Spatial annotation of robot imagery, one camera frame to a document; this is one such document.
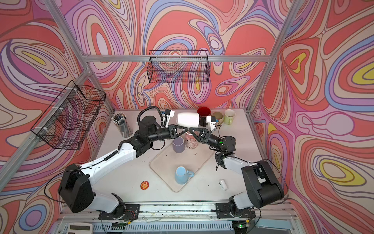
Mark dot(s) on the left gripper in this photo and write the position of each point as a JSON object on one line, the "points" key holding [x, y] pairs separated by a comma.
{"points": [[171, 131]]}

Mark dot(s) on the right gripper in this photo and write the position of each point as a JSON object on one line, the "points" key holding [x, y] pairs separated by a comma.
{"points": [[205, 134]]}

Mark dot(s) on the white mug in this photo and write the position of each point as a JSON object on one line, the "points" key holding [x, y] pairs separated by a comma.
{"points": [[188, 119]]}

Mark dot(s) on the black mug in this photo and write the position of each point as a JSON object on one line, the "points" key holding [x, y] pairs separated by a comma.
{"points": [[203, 112]]}

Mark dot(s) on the cream round mug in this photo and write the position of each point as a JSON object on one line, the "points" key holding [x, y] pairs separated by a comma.
{"points": [[219, 117]]}

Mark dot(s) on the light green mug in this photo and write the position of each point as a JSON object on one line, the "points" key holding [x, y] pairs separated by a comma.
{"points": [[229, 116]]}

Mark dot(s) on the light blue mug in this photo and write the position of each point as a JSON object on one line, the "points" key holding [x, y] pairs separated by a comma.
{"points": [[182, 175]]}

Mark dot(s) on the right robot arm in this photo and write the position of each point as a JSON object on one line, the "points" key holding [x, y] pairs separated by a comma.
{"points": [[261, 184]]}

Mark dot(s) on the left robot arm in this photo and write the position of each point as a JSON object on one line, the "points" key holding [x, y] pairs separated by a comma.
{"points": [[76, 186]]}

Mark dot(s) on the pink patterned mug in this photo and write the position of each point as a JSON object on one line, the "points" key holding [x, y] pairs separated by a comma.
{"points": [[191, 142]]}

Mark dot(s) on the purple mug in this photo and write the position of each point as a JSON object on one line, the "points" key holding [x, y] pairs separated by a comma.
{"points": [[178, 145]]}

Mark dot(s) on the beige plastic tray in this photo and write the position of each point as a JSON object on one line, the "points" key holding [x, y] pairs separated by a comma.
{"points": [[167, 161]]}

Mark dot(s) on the small white object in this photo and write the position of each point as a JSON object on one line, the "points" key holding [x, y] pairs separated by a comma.
{"points": [[223, 184]]}

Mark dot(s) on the metal pen holder cup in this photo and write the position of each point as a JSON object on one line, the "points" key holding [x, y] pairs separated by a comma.
{"points": [[120, 121]]}

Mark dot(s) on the white device with display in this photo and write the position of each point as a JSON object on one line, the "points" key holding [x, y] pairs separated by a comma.
{"points": [[79, 228]]}

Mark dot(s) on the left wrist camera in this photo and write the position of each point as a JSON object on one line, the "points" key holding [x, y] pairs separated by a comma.
{"points": [[167, 115]]}

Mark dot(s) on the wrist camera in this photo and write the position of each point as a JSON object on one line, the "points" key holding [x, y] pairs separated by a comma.
{"points": [[211, 123], [167, 115]]}

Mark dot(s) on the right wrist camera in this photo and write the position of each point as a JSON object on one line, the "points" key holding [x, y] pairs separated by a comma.
{"points": [[211, 123]]}

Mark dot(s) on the black wire basket back wall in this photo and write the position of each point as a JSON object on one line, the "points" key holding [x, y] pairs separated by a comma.
{"points": [[178, 66]]}

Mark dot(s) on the black wire basket wall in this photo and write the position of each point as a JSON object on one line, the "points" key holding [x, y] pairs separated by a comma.
{"points": [[71, 119], [178, 66]]}

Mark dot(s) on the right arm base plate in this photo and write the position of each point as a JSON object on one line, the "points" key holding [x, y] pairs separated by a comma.
{"points": [[228, 210]]}

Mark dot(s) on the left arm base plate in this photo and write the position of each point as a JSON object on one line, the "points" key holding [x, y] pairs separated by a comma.
{"points": [[128, 212]]}

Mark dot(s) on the black wire basket left wall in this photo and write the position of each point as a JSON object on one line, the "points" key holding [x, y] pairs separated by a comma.
{"points": [[71, 119]]}

